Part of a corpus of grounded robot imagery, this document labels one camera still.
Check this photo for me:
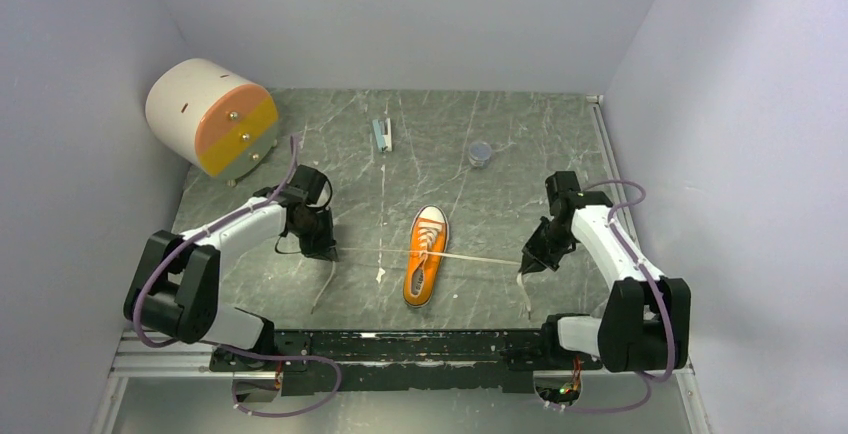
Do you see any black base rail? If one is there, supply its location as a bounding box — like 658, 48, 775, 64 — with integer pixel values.
209, 328, 602, 396

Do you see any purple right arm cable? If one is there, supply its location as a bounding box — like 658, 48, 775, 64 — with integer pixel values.
543, 179, 678, 414

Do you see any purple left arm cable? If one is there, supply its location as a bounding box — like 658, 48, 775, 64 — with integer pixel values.
132, 134, 342, 419

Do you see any white shoelace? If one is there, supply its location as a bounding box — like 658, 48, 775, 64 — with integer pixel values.
310, 247, 532, 316

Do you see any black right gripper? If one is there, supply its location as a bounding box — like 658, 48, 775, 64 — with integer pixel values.
520, 216, 576, 274

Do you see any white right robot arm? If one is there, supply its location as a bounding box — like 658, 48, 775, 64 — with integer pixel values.
518, 171, 691, 377

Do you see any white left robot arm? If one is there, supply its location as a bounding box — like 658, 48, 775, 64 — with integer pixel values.
123, 165, 338, 370

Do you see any small clear plastic jar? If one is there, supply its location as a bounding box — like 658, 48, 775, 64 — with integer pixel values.
468, 141, 494, 168

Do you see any orange canvas sneaker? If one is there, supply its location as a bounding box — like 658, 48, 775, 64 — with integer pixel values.
403, 205, 450, 308

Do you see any white orange cylinder drum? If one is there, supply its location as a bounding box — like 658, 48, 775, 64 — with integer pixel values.
145, 58, 280, 186

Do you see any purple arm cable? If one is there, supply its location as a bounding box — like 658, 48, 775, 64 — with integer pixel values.
543, 179, 678, 414
132, 134, 342, 419

